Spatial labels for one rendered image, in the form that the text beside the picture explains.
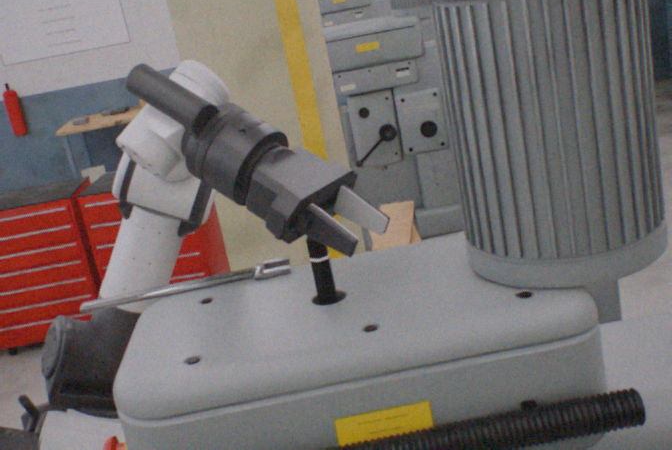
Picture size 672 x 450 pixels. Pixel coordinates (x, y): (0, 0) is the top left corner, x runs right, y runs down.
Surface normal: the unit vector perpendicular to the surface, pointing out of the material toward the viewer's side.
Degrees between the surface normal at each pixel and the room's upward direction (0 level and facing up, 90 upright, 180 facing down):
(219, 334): 0
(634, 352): 0
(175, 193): 89
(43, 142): 90
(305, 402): 90
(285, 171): 30
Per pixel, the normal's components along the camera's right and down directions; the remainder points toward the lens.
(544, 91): -0.18, 0.31
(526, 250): -0.54, 0.33
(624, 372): -0.18, -0.94
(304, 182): 0.25, -0.81
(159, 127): -0.17, -0.40
